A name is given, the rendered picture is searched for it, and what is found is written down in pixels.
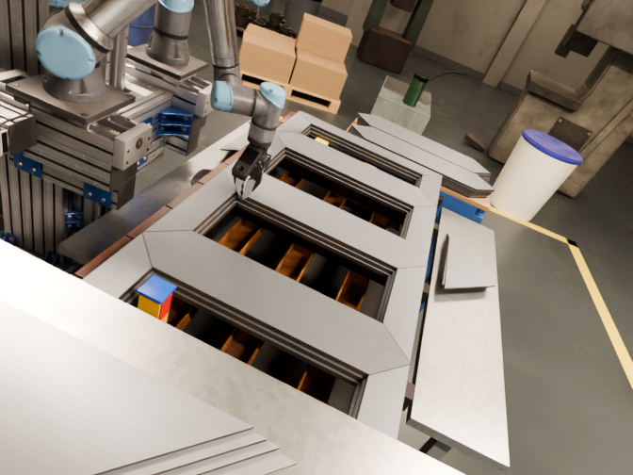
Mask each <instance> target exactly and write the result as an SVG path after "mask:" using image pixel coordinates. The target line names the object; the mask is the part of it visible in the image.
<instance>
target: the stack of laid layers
mask: <svg viewBox="0 0 633 475"><path fill-rule="evenodd" d="M301 134H303V135H304V136H306V137H308V136H309V135H310V134H312V135H314V136H316V137H318V138H320V139H324V140H326V141H328V142H329V143H331V144H333V145H336V146H338V147H340V148H342V149H344V150H346V151H349V152H351V153H353V154H355V155H357V156H360V157H362V158H364V159H366V160H368V161H370V162H373V163H375V164H377V165H379V166H381V167H384V168H385V169H387V170H389V171H391V172H395V173H397V174H399V175H401V176H403V177H405V178H408V179H410V180H412V181H414V182H415V185H414V186H415V187H417V188H419V187H420V183H421V179H422V176H423V174H421V173H419V172H415V171H413V170H411V169H409V168H406V167H404V166H402V165H400V164H398V163H397V162H394V161H392V160H390V159H388V158H386V157H383V156H380V155H378V154H376V153H374V152H371V151H369V150H367V149H366V148H364V147H362V146H359V145H357V144H355V143H353V142H351V141H348V140H346V139H343V138H341V137H339V136H336V135H335V134H333V133H331V132H329V131H326V130H324V129H322V128H320V127H318V126H316V125H313V124H310V125H309V126H308V127H307V128H305V129H304V130H303V131H302V132H301ZM284 159H287V160H289V161H292V162H294V163H296V164H298V165H300V166H302V167H303V168H306V169H308V170H310V171H312V172H315V173H317V174H320V175H322V176H324V177H326V178H328V179H330V180H332V181H334V182H336V183H338V184H340V185H342V186H344V187H346V188H350V189H352V190H354V191H356V192H358V193H360V194H363V195H364V196H366V197H368V198H370V199H372V200H374V201H377V202H379V203H381V204H383V205H386V206H388V207H391V208H393V209H395V210H396V211H398V212H400V213H402V214H405V215H406V216H405V220H404V223H403V226H402V229H401V232H400V237H401V238H404V239H405V238H406V236H407V232H408V228H409V225H410V221H411V217H412V214H413V211H414V206H412V205H409V204H407V203H405V202H403V201H401V200H399V199H397V198H395V197H393V196H391V195H388V194H386V193H384V192H382V191H380V190H378V189H376V188H372V187H371V186H369V185H367V184H365V183H363V182H360V181H358V180H356V179H354V178H352V177H350V176H347V175H345V174H343V173H341V172H339V171H337V170H334V169H332V168H330V167H328V166H326V165H324V164H322V163H319V162H317V161H315V160H313V159H312V158H310V157H307V156H304V155H302V154H300V153H298V152H296V151H293V150H291V149H289V148H287V147H284V148H283V150H282V151H281V152H280V153H279V154H277V155H276V156H275V157H273V158H272V159H271V160H270V162H269V165H268V170H267V171H265V172H264V170H265V167H266V166H265V167H264V169H263V170H262V172H264V173H265V174H269V173H270V172H271V171H272V170H273V169H274V168H275V167H276V166H277V165H278V164H279V163H280V162H282V161H283V160H284ZM235 206H238V207H240V208H242V209H244V210H246V211H248V212H250V213H252V214H253V215H255V216H257V217H260V218H262V219H264V220H266V221H269V222H271V223H273V224H275V225H277V226H279V227H282V228H283V229H285V230H287V231H289V232H291V233H293V234H295V235H297V236H299V237H301V238H305V239H307V240H309V241H311V242H313V243H315V244H316V245H318V246H320V247H322V248H324V249H327V250H329V251H331V252H333V253H335V254H338V255H340V256H342V257H344V258H346V259H347V260H350V261H352V262H354V263H356V264H358V265H360V266H362V267H364V268H366V269H368V270H372V271H374V272H376V273H377V274H379V275H381V276H383V277H385V278H387V280H386V284H385V287H384V290H383V293H382V296H381V302H380V305H379V309H378V312H377V315H376V318H375V320H377V321H379V322H381V323H383V319H384V316H385V312H386V308H387V305H388V302H389V298H390V295H391V291H392V287H393V284H394V281H395V278H396V274H397V270H398V268H396V267H394V266H392V265H390V264H387V263H385V262H383V261H381V260H380V259H378V258H376V257H374V256H372V255H370V254H366V253H364V252H362V251H360V250H358V249H356V248H354V247H352V246H349V245H348V244H346V243H344V242H342V241H340V240H338V239H336V238H334V237H330V236H328V235H326V234H324V233H322V232H320V231H318V230H317V229H315V228H312V227H310V226H308V225H306V224H304V223H302V222H300V221H297V220H294V219H292V218H290V217H288V216H286V215H285V214H283V213H281V212H279V211H277V210H274V209H272V208H270V207H268V206H266V205H263V204H261V203H259V202H257V201H255V200H253V199H251V198H249V197H248V198H246V199H244V200H241V199H239V197H238V195H237V192H235V193H234V194H233V195H232V196H231V197H230V198H229V199H228V200H226V201H225V202H224V203H223V204H222V205H221V206H220V207H219V208H217V209H216V210H215V211H214V212H213V213H212V214H211V215H210V216H209V217H208V218H206V219H205V220H204V221H203V222H202V223H201V224H200V225H199V226H197V227H196V228H195V229H194V230H192V231H194V232H196V233H198V234H200V235H202V236H204V235H205V234H206V233H207V232H208V231H209V230H211V229H212V228H213V227H214V226H215V225H216V224H217V223H218V222H219V221H220V220H221V219H222V218H223V217H224V216H225V215H226V214H227V213H228V212H229V211H230V210H231V209H232V208H233V207H235ZM153 275H155V276H157V277H159V278H161V279H163V280H165V281H167V282H169V283H171V284H173V285H175V286H177V288H176V289H175V290H174V291H173V292H172V296H174V297H176V298H178V299H180V300H182V301H184V302H186V303H189V304H191V305H193V306H195V307H197V308H199V309H201V310H202V311H204V312H206V313H208V314H210V315H212V316H214V317H216V318H218V319H221V320H223V321H225V322H227V323H229V324H231V325H233V326H234V327H236V328H238V329H240V330H242V331H244V332H246V333H248V334H250V335H252V336H255V337H257V338H259V339H261V340H263V341H265V342H267V343H268V344H270V345H272V346H274V347H276V348H278V349H280V350H282V351H284V352H287V353H289V354H291V355H293V356H295V357H297V358H299V359H300V360H302V361H304V362H306V363H308V364H310V365H312V366H314V367H316V368H318V369H321V370H323V371H325V372H327V373H329V374H331V375H332V376H334V377H336V378H338V379H340V380H342V381H344V382H346V383H348V384H350V385H353V386H355V388H354V392H353V395H352V399H351V402H350V405H349V410H348V413H347V415H348V416H350V417H352V418H355V419H357V417H358V414H359V410H360V406H361V402H362V399H363V395H364V392H365V386H366V382H367V379H368V375H369V374H367V373H365V372H363V371H361V370H359V369H357V368H355V367H353V366H351V365H349V364H347V363H345V362H343V361H341V360H339V359H337V358H335V357H333V356H331V355H329V354H327V353H325V352H322V351H320V350H318V349H316V348H314V347H312V346H310V345H308V344H306V343H304V342H302V341H300V340H298V339H296V338H295V337H293V336H290V335H288V334H286V333H284V332H282V331H280V330H278V329H276V328H274V327H272V326H270V325H268V324H266V323H264V322H263V321H261V320H259V319H256V318H254V317H252V316H250V315H248V314H246V313H244V312H242V311H240V310H238V309H236V308H234V307H232V306H231V305H229V304H227V303H224V302H222V301H220V300H218V299H216V298H214V297H212V296H210V295H208V294H206V293H204V292H202V291H200V290H199V289H197V288H195V287H192V286H190V285H188V284H186V283H184V282H182V281H180V280H178V279H176V278H174V277H172V276H170V275H168V274H166V273H164V272H162V271H160V270H157V269H155V268H153V267H152V268H151V269H150V270H149V271H147V272H146V273H145V274H144V275H143V276H142V277H141V278H140V279H139V280H137V281H136V282H135V283H134V284H133V285H132V286H131V287H130V288H129V289H127V290H126V291H125V292H124V293H123V294H122V295H121V296H120V298H118V299H119V300H121V301H123V302H125V303H128V304H130V305H132V304H133V303H134V302H135V301H136V300H137V299H138V298H139V294H138V293H137V290H138V289H139V288H140V287H141V286H142V285H143V284H144V283H145V282H146V281H147V280H148V279H149V278H151V277H152V276H153Z"/></svg>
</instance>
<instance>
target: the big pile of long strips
mask: <svg viewBox="0 0 633 475"><path fill-rule="evenodd" d="M357 115H358V116H357V119H358V120H357V121H358V122H357V125H354V124H352V125H351V126H350V128H349V130H348V131H347V132H348V133H351V134H352V135H354V136H356V137H358V138H361V139H364V140H366V141H368V142H371V143H373V144H375V145H377V146H379V147H381V148H383V149H385V150H387V151H389V152H391V153H394V154H396V155H398V156H401V157H403V158H406V159H408V160H410V161H412V162H413V163H416V164H418V165H420V166H422V167H424V168H427V169H429V170H431V171H433V172H436V173H439V174H441V175H443V177H442V183H441V186H442V187H444V188H448V189H450V190H452V191H454V192H456V193H458V194H461V195H462V196H464V197H466V198H487V197H488V196H489V195H491V193H492V192H493V191H495V190H494V189H493V188H492V187H491V186H490V185H489V181H490V176H491V175H490V173H489V172H488V171H487V170H485V169H484V168H483V167H482V166H481V165H479V164H478V162H477V161H476V160H474V159H473V158H470V157H468V156H465V155H463V154H460V153H458V152H456V151H454V150H452V149H449V148H447V147H446V146H444V145H442V144H439V143H437V142H435V141H433V140H431V139H427V138H425V137H423V136H421V135H418V134H416V133H415V132H413V131H411V130H408V129H406V128H404V127H402V126H400V125H397V124H395V123H392V122H390V121H387V120H385V119H384V118H382V117H380V116H377V115H371V114H364V113H357Z"/></svg>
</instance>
